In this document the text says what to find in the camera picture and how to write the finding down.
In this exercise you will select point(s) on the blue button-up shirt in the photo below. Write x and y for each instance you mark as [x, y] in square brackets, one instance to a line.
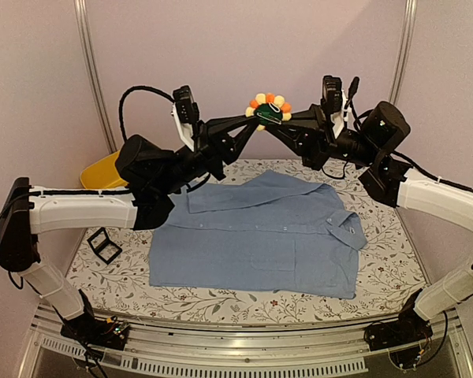
[273, 233]

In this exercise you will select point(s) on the yellow plastic basket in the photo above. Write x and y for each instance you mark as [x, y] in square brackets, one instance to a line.
[102, 174]

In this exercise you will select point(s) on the aluminium corner post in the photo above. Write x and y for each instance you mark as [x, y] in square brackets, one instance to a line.
[406, 37]
[82, 20]

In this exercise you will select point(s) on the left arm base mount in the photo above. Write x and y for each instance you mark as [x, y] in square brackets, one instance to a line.
[92, 331]

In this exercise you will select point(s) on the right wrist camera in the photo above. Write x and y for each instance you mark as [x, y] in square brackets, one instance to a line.
[334, 103]

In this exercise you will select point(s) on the aluminium front rail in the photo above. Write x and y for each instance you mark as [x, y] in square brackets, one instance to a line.
[161, 348]

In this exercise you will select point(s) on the yellow orange flower brooch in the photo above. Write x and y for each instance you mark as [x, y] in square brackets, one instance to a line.
[270, 109]

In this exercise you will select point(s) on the right aluminium corner post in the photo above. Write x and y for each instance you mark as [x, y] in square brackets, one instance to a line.
[406, 37]

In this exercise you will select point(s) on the left aluminium corner post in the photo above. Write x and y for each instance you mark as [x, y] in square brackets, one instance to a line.
[82, 20]

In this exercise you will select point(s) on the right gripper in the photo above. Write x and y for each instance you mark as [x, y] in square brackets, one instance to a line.
[318, 144]

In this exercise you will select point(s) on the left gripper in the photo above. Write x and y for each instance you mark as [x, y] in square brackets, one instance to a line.
[213, 148]

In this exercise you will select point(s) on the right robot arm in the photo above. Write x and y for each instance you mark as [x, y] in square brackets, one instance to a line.
[369, 141]

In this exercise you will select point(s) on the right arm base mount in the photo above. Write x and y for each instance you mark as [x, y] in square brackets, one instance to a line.
[406, 342]

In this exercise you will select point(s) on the black brooch case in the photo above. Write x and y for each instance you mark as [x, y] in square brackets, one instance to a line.
[103, 247]

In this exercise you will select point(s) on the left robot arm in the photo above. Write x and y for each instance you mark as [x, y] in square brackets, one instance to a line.
[152, 175]

